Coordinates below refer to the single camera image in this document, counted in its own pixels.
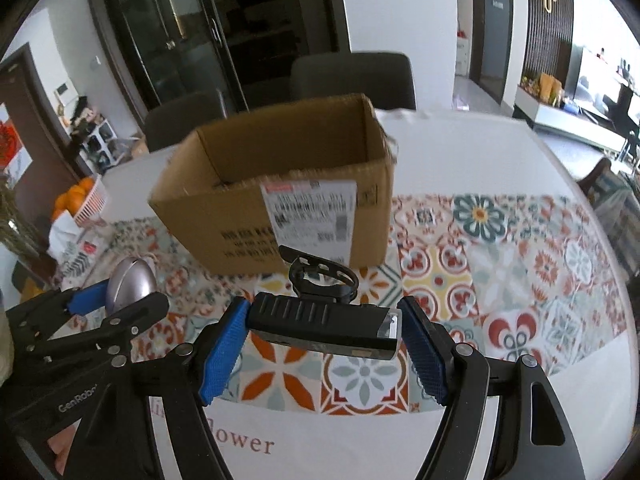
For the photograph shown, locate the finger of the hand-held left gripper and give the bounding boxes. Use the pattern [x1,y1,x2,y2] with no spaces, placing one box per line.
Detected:
[47,291,171,363]
[6,279,111,357]

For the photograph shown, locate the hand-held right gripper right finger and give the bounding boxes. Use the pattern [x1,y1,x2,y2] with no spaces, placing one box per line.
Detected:
[398,295,587,480]

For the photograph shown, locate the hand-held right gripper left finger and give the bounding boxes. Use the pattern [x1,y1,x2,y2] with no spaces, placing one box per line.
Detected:
[75,296,252,480]

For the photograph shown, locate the pinkish oval device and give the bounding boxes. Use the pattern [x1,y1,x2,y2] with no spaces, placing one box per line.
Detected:
[104,256,156,314]

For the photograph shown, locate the black bike light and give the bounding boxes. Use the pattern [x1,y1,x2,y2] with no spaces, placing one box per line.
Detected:
[247,245,404,362]

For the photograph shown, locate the brown cardboard box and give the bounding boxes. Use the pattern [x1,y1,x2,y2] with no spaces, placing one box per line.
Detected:
[147,92,399,277]

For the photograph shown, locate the white and pink fruit basket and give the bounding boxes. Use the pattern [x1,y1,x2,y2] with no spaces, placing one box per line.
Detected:
[72,177,112,227]

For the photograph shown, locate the dried flower bunch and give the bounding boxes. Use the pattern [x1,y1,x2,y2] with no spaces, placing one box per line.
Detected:
[0,180,42,262]

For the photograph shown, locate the white shoe rack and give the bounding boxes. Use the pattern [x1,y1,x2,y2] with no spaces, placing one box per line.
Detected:
[69,95,127,172]

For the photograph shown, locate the brown wooden door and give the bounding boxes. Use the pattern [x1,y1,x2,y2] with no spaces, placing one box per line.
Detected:
[0,57,82,197]

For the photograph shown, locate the dark grey dining chair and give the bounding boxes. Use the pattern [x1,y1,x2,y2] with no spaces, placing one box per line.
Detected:
[289,51,417,111]
[144,91,229,154]

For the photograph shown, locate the wooden side chair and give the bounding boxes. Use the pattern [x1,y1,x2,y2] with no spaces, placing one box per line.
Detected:
[576,157,637,222]

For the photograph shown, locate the white media console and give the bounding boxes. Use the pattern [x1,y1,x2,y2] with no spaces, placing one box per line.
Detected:
[514,85,627,152]

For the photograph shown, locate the dark glass cabinet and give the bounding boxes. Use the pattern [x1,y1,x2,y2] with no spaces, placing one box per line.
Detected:
[85,0,247,122]

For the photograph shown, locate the yellow paper bags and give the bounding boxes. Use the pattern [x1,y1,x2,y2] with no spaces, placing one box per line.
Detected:
[537,72,562,107]

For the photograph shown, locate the dark dining table set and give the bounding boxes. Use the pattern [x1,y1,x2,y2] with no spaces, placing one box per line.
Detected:
[599,74,640,162]

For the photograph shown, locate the grey interior door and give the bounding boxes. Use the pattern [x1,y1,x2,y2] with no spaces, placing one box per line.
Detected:
[479,0,512,97]

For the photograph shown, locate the red wall poster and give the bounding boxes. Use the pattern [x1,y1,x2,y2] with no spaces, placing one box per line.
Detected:
[0,102,34,172]

